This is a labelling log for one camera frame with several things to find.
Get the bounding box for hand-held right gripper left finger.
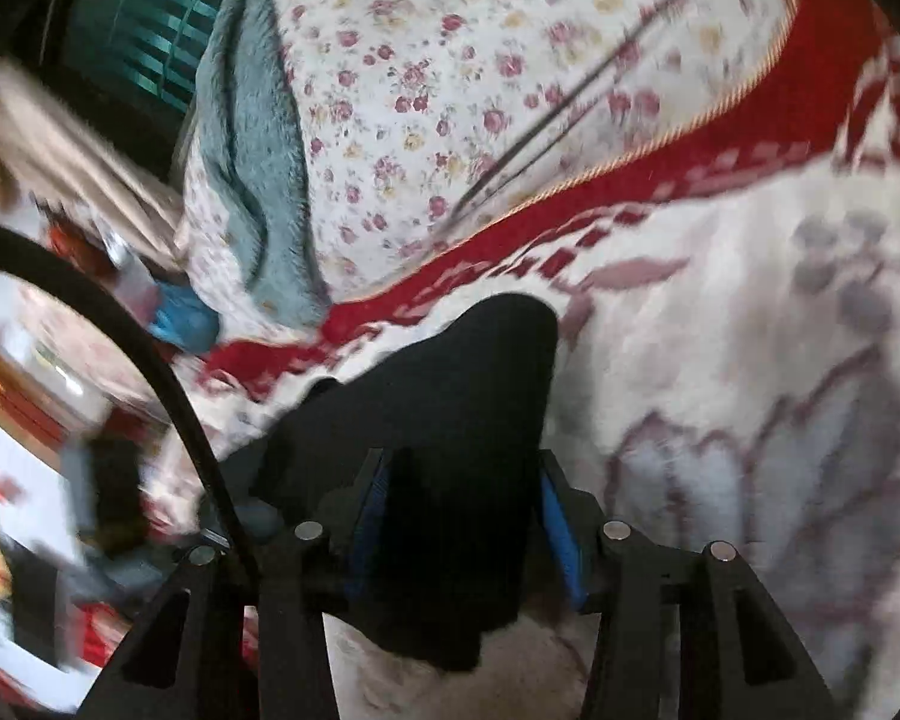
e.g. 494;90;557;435
82;448;391;720

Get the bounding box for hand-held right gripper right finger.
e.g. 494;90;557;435
536;450;837;720

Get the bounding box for black pants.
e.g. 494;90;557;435
251;294;560;674

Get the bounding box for blue plastic bag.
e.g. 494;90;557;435
148;281;218;350

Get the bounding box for white red printed fleece blanket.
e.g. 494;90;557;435
142;0;900;720

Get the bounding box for grey-blue fleece blanket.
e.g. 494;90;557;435
195;0;331;327

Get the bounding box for red orange box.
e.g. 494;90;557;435
0;334;83;458

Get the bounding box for floral pillow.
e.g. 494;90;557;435
176;0;796;316

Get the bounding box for beige cloth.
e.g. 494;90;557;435
0;60;188;271

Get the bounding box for teal slatted blind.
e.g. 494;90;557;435
64;0;248;113

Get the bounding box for black cable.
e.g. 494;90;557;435
0;219;260;593

